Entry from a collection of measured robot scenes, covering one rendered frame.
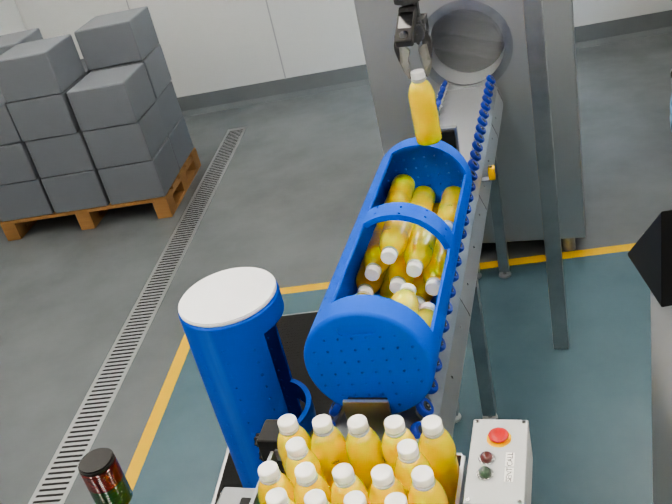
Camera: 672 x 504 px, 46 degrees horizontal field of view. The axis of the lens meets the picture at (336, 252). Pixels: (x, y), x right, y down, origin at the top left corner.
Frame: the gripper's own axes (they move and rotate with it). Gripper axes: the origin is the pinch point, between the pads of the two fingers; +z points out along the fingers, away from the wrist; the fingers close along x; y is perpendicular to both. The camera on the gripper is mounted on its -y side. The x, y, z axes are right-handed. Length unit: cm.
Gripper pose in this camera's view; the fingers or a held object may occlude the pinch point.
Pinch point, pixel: (417, 73)
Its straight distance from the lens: 216.6
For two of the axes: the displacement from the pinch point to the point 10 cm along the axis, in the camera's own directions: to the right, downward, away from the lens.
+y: 2.3, -5.3, 8.2
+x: -9.5, 0.5, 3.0
